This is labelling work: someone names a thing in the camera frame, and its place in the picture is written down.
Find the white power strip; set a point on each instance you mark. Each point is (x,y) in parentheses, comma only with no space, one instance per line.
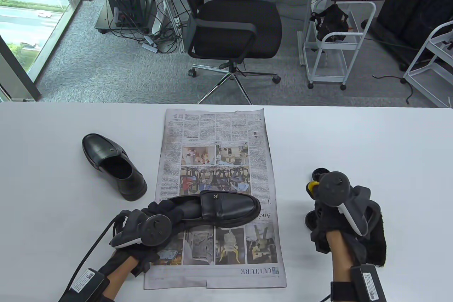
(150,47)

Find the person's right forearm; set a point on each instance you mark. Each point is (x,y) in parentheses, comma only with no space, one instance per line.
(339,259)

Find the black fuzzy cloth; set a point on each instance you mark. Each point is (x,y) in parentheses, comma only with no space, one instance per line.
(377,245)

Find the person's left hand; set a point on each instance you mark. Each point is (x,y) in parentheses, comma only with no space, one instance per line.
(166,211)

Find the person's left forearm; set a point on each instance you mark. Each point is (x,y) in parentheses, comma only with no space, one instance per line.
(116,279)

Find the black fabric screen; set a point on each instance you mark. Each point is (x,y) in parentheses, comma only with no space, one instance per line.
(414,4)

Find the black leather shoe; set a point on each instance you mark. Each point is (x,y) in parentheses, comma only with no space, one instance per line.
(226,210)
(113,167)

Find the white shelf cart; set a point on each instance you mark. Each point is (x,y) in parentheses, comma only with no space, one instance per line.
(430,82)

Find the yellow sponge applicator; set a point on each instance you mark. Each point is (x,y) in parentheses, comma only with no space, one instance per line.
(311,188)

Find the glass window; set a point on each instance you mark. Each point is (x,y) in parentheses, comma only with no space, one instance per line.
(28,15)

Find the white wheeled cart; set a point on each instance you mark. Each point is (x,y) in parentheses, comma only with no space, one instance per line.
(327,68)

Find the black office chair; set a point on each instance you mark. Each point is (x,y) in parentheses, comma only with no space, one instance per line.
(240,26)

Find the shoe polish jar red label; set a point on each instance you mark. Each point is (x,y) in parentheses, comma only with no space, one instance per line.
(317,174)

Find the person's right hand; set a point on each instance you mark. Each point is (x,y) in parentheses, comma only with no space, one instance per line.
(329,220)

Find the black bag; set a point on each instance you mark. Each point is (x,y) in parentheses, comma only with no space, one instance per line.
(332,20)

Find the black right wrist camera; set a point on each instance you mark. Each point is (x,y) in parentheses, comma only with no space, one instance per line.
(368,284)

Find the printed newspaper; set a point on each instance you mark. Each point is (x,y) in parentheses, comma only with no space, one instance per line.
(212,132)

